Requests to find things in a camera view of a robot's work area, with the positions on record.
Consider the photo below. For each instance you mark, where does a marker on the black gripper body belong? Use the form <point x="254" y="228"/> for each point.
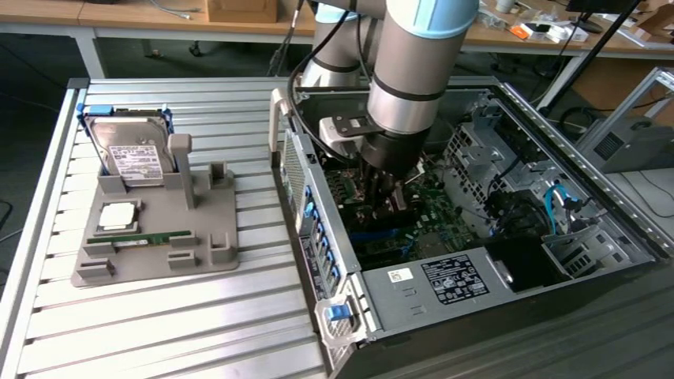
<point x="393" y="152"/>

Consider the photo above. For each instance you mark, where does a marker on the graphics card with metal bracket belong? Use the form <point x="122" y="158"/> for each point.
<point x="358" y="217"/>

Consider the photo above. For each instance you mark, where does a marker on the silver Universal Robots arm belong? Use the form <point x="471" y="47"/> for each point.
<point x="406" y="79"/>

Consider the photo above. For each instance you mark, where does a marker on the green motherboard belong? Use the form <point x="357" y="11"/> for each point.
<point x="442" y="213"/>

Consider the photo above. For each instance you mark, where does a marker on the blue expansion slot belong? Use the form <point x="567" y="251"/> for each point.
<point x="375" y="235"/>

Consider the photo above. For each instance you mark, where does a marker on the silver chipset heatsink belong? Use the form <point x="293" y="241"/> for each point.
<point x="433" y="245"/>

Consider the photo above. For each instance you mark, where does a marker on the open black PC case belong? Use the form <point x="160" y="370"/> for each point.
<point x="298" y="169"/>

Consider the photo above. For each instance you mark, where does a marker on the silver perforated drive cage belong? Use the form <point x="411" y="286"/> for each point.
<point x="485" y="158"/>

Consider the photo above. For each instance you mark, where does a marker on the grey power supply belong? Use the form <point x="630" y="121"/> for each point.
<point x="401" y="300"/>

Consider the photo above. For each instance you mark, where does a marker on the blue case latch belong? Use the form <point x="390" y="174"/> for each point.
<point x="337" y="312"/>

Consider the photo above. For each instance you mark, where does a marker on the grey metal disk bay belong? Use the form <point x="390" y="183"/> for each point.
<point x="579" y="252"/>

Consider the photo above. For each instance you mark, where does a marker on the orange and white box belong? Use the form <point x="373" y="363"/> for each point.
<point x="521" y="31"/>

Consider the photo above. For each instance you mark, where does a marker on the white cup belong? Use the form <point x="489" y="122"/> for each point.
<point x="506" y="4"/>

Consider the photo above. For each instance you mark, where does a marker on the green RAM stick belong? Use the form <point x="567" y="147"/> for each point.
<point x="152" y="237"/>

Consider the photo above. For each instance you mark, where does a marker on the black tripod pole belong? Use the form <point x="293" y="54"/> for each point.
<point x="587" y="59"/>

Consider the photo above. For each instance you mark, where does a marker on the grey plastic parts rack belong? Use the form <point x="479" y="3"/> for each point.
<point x="158" y="260"/>

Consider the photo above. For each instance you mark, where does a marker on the white small box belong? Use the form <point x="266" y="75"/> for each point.
<point x="571" y="35"/>

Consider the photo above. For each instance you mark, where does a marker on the grey computer tower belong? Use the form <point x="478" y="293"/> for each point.
<point x="632" y="146"/>

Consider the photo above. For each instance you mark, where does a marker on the brown cardboard box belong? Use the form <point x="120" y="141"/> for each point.
<point x="239" y="10"/>

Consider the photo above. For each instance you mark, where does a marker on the silver hard disk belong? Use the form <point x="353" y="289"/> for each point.
<point x="126" y="138"/>

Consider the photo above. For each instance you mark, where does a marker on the silver CPU chip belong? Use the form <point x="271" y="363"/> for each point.
<point x="116" y="216"/>

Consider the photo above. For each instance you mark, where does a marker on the black monitor with stand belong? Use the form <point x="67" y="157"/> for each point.
<point x="601" y="4"/>

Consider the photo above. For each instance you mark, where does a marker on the blue disk caddy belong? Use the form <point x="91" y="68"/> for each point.
<point x="98" y="110"/>

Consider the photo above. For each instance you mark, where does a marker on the brown cardboard piece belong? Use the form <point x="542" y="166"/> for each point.
<point x="658" y="23"/>

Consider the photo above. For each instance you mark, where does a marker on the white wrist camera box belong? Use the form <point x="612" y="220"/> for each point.
<point x="331" y="138"/>

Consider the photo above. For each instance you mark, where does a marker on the aluminium profile frame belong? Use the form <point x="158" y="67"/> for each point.
<point x="650" y="81"/>

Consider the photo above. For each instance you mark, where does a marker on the wooden desk white frame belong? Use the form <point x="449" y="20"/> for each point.
<point x="106" y="16"/>
<point x="653" y="50"/>

